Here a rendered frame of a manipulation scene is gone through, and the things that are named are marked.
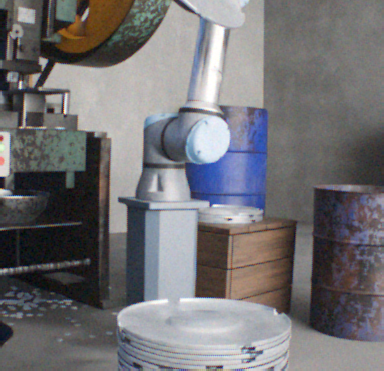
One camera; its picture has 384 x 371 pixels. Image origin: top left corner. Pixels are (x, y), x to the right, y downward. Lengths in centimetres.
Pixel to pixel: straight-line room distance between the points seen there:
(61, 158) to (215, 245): 61
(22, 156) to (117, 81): 221
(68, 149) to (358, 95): 325
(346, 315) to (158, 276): 65
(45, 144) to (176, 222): 64
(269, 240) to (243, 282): 18
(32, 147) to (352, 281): 113
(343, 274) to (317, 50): 349
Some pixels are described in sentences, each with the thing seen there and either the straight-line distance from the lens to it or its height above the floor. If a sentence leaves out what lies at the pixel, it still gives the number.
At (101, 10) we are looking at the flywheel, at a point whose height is 115.
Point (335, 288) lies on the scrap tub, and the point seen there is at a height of 17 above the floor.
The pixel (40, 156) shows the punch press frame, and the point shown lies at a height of 55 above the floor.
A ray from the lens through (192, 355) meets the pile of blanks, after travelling 88.
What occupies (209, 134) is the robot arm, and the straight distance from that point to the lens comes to 150.
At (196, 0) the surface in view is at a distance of 117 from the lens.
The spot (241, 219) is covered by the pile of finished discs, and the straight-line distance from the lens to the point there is 201.
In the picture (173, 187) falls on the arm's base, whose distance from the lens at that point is 161.
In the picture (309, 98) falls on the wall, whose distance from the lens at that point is 518.
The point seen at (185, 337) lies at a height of 31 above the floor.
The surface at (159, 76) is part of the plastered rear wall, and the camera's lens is 442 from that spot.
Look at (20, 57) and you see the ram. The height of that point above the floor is 90.
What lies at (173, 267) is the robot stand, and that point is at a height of 27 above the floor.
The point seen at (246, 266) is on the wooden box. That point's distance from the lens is 197.
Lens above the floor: 59
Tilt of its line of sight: 3 degrees down
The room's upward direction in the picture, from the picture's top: 2 degrees clockwise
